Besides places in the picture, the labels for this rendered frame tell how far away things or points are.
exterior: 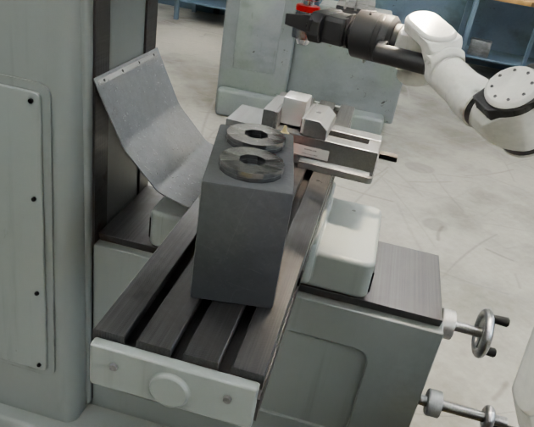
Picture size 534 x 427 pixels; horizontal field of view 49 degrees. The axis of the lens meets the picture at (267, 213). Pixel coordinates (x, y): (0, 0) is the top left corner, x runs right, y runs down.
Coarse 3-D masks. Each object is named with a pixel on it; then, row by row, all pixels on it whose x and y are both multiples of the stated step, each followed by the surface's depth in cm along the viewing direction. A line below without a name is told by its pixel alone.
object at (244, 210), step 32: (224, 128) 92; (256, 128) 90; (224, 160) 78; (256, 160) 81; (288, 160) 85; (224, 192) 75; (256, 192) 75; (288, 192) 75; (224, 224) 78; (256, 224) 77; (288, 224) 78; (224, 256) 80; (256, 256) 80; (192, 288) 83; (224, 288) 82; (256, 288) 82
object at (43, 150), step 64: (0, 0) 107; (64, 0) 105; (128, 0) 121; (0, 64) 112; (64, 64) 110; (0, 128) 117; (64, 128) 116; (0, 192) 124; (64, 192) 122; (128, 192) 146; (0, 256) 131; (64, 256) 129; (0, 320) 139; (64, 320) 137; (0, 384) 150; (64, 384) 146
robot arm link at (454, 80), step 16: (448, 64) 96; (464, 64) 96; (432, 80) 98; (448, 80) 95; (464, 80) 92; (480, 80) 91; (448, 96) 94; (464, 96) 91; (480, 96) 86; (464, 112) 91; (480, 112) 88; (496, 112) 84; (512, 112) 83; (528, 112) 83; (480, 128) 89; (496, 128) 87; (512, 128) 86; (528, 128) 85; (496, 144) 90; (512, 144) 89; (528, 144) 88
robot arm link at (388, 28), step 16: (384, 16) 106; (384, 32) 104; (400, 32) 104; (384, 48) 103; (400, 48) 103; (416, 48) 103; (400, 64) 102; (416, 64) 101; (400, 80) 109; (416, 80) 107
